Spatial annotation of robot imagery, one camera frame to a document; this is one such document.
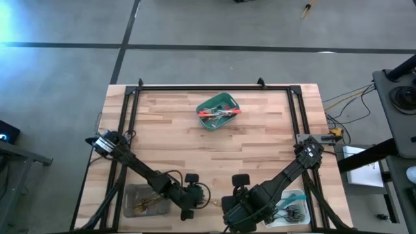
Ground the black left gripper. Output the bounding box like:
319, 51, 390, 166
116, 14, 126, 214
172, 173, 206, 222

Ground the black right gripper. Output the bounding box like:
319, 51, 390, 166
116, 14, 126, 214
221, 174, 257, 213

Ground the blue utensil handle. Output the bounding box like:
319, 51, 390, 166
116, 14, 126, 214
285, 211, 306, 223

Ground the teal green plastic bin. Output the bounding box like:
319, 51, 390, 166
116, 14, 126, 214
195, 92, 241, 132

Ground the grey translucent bin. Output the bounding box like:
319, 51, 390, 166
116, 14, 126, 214
122, 183, 172, 218

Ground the white plastic bin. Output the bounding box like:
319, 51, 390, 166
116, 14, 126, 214
263, 188, 311, 229

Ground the white box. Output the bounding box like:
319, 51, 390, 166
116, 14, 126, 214
343, 145, 385, 189

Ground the black beam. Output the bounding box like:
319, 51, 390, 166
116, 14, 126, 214
337, 138, 400, 174

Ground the dark grey table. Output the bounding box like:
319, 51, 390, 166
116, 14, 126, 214
385, 155, 416, 234

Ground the grey side table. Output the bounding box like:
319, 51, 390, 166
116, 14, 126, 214
372, 68, 416, 159

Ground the grey metal bench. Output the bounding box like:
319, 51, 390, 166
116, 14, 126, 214
0, 139, 55, 233

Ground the white round object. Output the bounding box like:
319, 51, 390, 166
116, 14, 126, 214
405, 165, 416, 185

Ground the black device blue light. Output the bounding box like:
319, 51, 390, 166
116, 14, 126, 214
0, 119, 21, 146

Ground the yellow pointed stick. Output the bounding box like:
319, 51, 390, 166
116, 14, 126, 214
300, 0, 318, 20

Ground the black pole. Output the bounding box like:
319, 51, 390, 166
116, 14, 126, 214
385, 53, 416, 82

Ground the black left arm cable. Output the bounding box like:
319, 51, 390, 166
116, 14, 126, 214
161, 169, 212, 209

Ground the grey metal base bracket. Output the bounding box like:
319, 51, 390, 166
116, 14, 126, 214
295, 132, 339, 146

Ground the black aluminium table frame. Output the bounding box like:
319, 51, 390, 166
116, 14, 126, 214
70, 84, 355, 233

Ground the yellow floor cable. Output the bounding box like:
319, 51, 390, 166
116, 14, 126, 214
323, 86, 375, 112

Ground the black floor cable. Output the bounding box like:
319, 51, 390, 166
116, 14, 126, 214
322, 83, 375, 144

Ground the black coiled cable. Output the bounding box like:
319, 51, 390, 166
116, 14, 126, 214
389, 84, 416, 112

